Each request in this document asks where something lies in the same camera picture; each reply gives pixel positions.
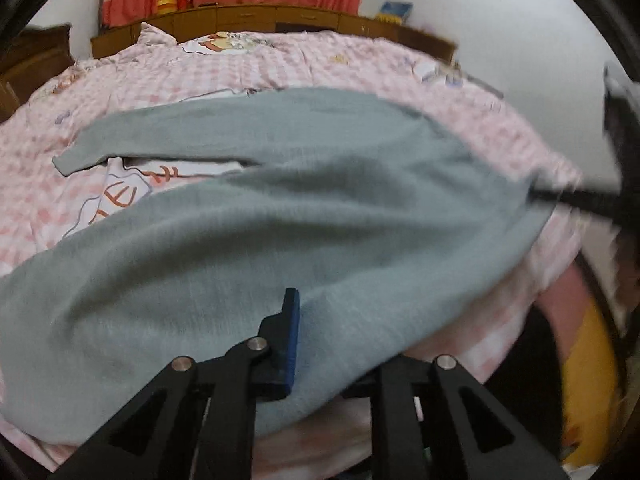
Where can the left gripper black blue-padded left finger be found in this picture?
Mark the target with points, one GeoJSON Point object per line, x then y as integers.
{"type": "Point", "coordinates": [196, 420]}

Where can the pink checkered cartoon bedsheet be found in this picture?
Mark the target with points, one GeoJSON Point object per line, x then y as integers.
{"type": "Point", "coordinates": [39, 206]}

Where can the yellow container on cabinet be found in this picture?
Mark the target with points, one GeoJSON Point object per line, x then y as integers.
{"type": "Point", "coordinates": [166, 7]}

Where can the dark wooden wardrobe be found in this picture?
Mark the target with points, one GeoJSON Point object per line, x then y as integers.
{"type": "Point", "coordinates": [35, 56]}

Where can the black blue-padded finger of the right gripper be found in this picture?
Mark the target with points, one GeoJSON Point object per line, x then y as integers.
{"type": "Point", "coordinates": [604, 204]}

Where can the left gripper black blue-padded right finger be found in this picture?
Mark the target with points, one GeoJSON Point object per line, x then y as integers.
{"type": "Point", "coordinates": [436, 421]}

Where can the blue book on cabinet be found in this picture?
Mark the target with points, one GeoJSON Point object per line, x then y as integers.
{"type": "Point", "coordinates": [394, 12]}

